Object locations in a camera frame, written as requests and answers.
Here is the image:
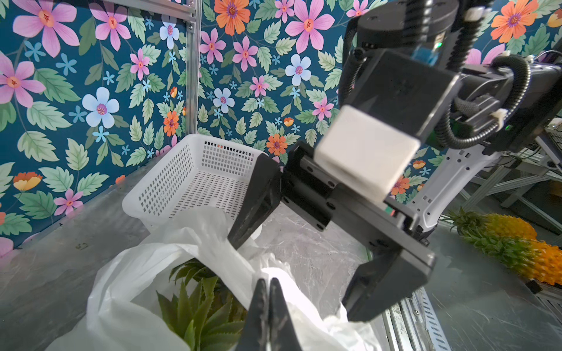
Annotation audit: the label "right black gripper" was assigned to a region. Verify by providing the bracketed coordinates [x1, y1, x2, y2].
[228, 141, 436, 322]

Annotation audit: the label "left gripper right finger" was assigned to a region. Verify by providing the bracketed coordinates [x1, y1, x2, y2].
[269, 278, 302, 351]

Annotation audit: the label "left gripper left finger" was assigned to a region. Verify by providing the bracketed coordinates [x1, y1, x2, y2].
[235, 278, 269, 351]

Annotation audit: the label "green pineapple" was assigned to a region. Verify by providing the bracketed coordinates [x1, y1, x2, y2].
[157, 258, 247, 350]

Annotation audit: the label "white plastic bag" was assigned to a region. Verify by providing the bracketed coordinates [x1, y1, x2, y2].
[50, 207, 381, 350]

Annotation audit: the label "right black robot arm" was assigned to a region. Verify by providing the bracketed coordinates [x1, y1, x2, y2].
[228, 1, 561, 321]

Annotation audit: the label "white perforated plastic basket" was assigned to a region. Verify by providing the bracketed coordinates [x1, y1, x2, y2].
[122, 134, 263, 228]

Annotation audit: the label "pineapples outside the cell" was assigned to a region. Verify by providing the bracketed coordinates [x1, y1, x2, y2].
[441, 209, 561, 286]

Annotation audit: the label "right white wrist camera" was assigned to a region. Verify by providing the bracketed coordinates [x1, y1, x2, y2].
[313, 105, 421, 209]

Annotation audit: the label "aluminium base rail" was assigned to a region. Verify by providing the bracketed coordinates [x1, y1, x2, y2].
[373, 288, 449, 350]

